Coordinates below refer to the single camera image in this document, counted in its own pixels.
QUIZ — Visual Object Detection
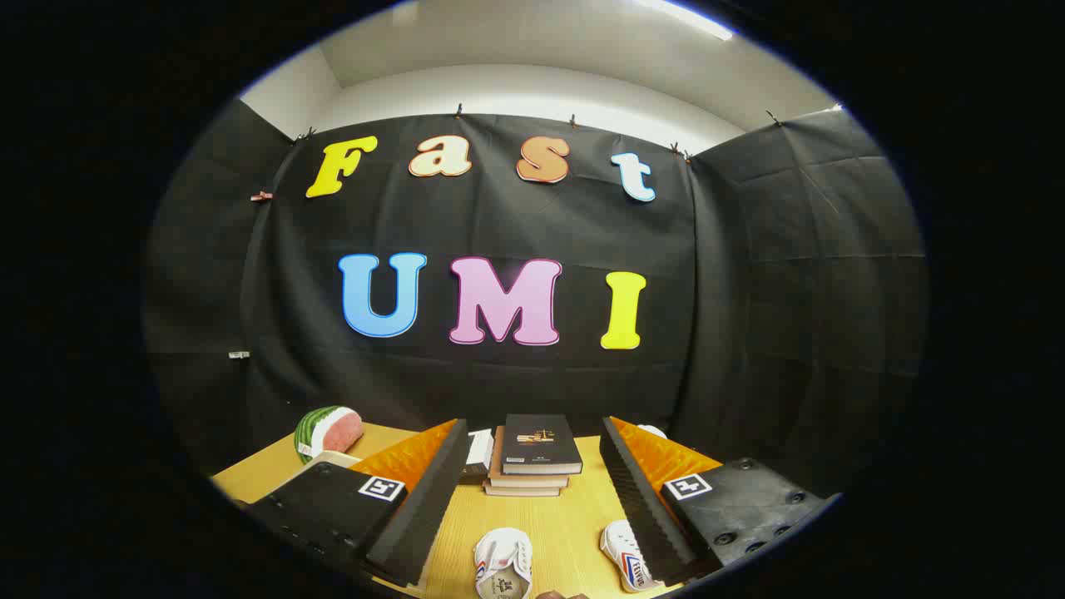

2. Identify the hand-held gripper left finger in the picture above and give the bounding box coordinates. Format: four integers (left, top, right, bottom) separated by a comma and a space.
245, 418, 472, 588

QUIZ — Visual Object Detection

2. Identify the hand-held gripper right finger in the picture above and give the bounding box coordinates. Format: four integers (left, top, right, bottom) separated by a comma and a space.
599, 416, 841, 587

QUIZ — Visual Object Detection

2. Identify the white canvas shoe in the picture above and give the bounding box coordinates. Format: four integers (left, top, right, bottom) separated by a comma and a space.
473, 527, 534, 599
600, 520, 664, 593

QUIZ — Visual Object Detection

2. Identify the beige fabric storage box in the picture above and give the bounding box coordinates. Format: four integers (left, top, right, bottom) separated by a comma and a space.
270, 451, 363, 500

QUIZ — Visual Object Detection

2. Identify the white portrait cover book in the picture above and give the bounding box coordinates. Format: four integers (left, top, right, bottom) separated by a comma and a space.
464, 428, 496, 477

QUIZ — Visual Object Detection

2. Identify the watermelon slice plush toy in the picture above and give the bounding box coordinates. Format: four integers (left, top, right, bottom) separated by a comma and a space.
294, 406, 364, 464

